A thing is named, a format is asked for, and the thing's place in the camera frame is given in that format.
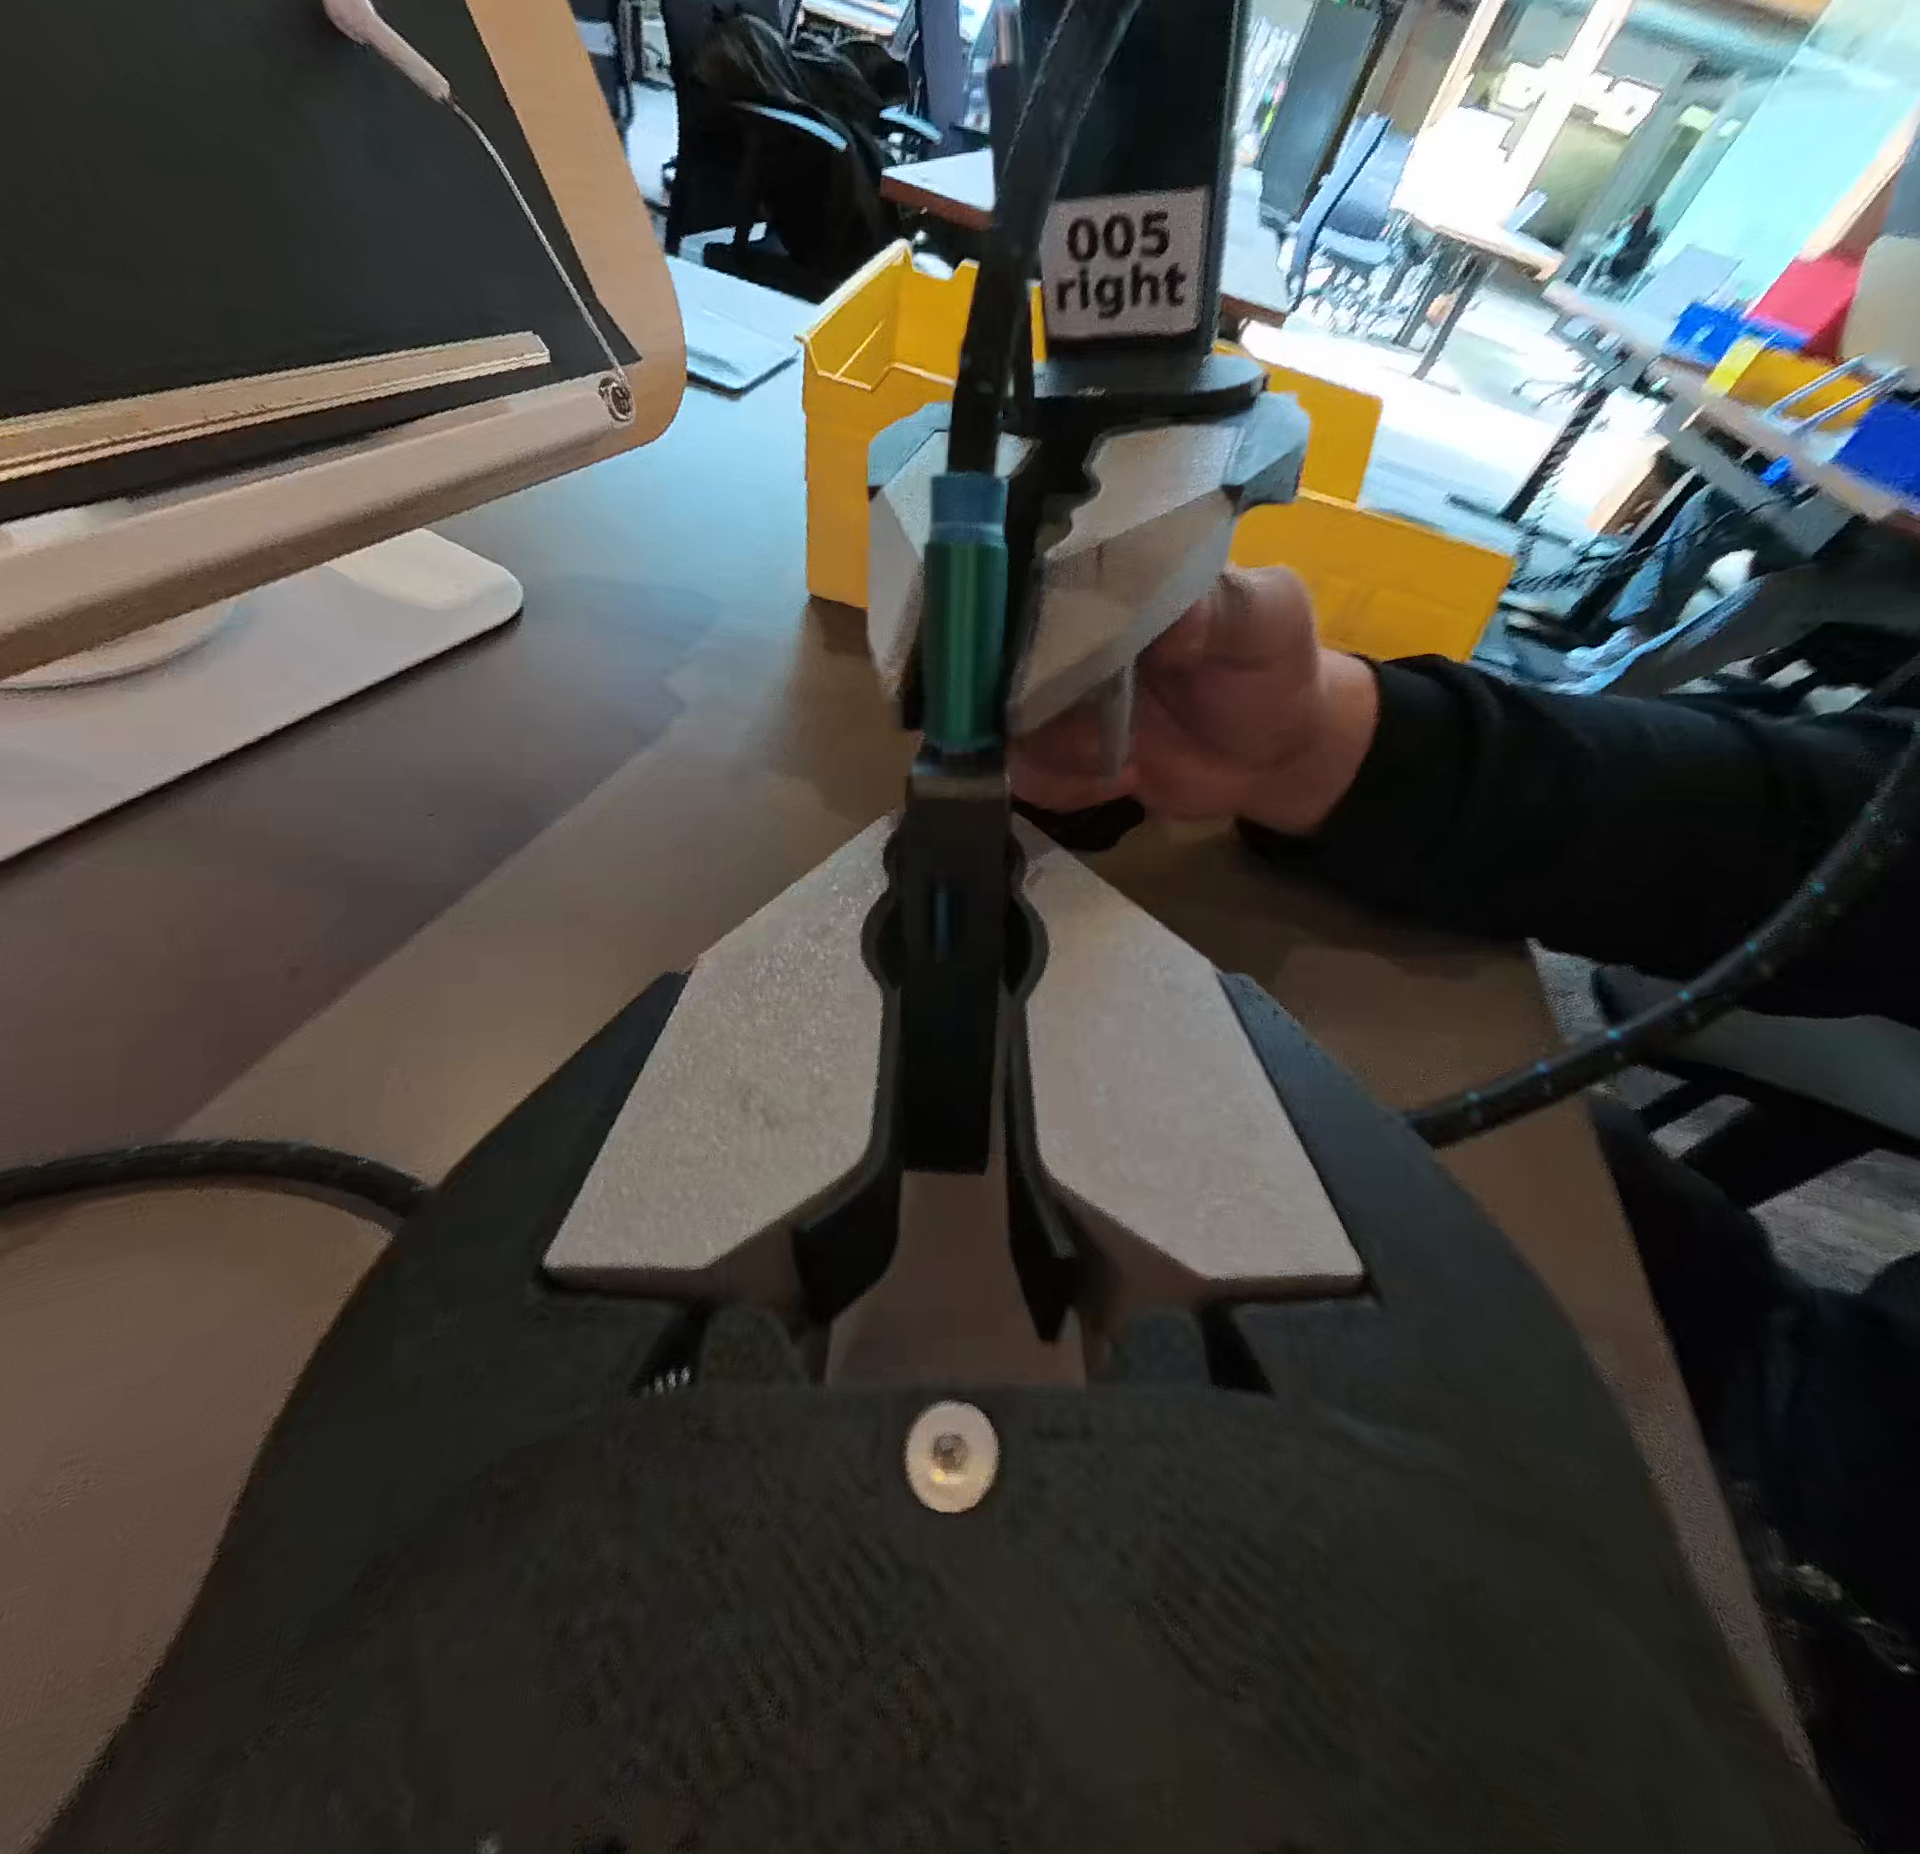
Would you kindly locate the person's right hand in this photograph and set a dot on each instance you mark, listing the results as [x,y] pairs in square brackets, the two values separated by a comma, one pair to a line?
[1261,715]

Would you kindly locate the black office chair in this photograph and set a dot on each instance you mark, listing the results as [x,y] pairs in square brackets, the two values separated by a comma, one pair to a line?
[764,113]

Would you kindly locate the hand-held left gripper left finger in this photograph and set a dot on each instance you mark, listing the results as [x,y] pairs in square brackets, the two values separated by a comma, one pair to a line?
[751,1120]

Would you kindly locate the yellow plastic bin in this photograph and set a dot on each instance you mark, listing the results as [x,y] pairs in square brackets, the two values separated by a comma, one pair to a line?
[854,505]

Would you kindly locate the wooden book stand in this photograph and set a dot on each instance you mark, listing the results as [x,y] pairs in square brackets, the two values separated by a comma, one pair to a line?
[226,161]

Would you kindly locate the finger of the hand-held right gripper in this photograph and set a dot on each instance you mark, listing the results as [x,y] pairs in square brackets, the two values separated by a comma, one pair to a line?
[897,580]
[1126,580]

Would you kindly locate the silver flat pouch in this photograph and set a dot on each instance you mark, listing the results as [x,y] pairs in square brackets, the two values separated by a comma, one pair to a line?
[728,332]

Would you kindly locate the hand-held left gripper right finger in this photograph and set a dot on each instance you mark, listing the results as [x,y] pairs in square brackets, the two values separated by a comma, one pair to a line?
[1170,1120]

